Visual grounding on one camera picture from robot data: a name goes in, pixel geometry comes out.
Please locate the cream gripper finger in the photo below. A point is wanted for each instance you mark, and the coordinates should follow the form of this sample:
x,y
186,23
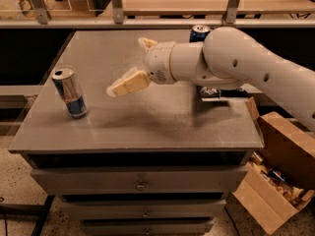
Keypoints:
x,y
147,44
132,81

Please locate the metal railing shelf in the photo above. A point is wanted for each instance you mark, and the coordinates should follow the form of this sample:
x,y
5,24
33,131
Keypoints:
x,y
144,14

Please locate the blue pepsi can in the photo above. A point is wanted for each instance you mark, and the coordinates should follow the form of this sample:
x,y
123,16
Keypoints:
x,y
199,33

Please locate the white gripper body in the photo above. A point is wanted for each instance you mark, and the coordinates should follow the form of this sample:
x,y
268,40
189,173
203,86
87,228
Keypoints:
x,y
157,63

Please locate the middle drawer knob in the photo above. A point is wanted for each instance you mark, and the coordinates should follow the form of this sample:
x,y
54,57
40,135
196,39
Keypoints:
x,y
145,214

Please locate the blue crumpled chip bag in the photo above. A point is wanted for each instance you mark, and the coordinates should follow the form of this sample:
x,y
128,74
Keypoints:
x,y
215,94

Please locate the red bull can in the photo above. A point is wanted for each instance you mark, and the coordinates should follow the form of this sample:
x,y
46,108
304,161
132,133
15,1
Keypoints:
x,y
68,87

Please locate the open cardboard box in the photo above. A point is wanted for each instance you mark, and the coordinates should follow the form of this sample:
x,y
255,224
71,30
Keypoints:
x,y
288,149

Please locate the grey drawer cabinet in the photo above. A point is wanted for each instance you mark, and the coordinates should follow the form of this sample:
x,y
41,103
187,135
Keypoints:
x,y
189,153

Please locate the snack items in box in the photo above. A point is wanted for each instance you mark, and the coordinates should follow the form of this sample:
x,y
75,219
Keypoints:
x,y
278,180

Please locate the drawer knob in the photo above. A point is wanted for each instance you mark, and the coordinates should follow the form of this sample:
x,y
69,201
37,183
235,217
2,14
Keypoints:
x,y
141,186
145,214

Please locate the top drawer knob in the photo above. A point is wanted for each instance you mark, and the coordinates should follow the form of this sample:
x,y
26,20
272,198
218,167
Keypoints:
x,y
141,186

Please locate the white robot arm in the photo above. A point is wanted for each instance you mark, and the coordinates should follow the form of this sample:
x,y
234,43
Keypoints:
x,y
226,59

